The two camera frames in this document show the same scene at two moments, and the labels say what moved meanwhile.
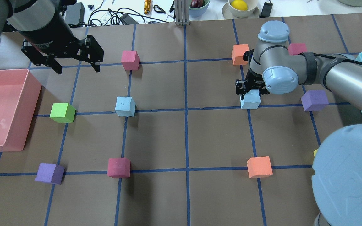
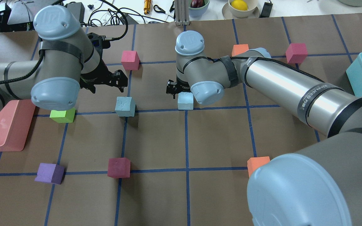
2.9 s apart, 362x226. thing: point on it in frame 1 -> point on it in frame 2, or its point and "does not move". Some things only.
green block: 63,113 does not move
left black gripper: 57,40 -> 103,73
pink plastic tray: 8,99 does not move
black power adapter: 266,9 does not move
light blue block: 251,100 -> 185,100
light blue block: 125,106 does not move
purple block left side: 51,173 does not move
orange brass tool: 147,4 does not move
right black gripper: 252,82 -> 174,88
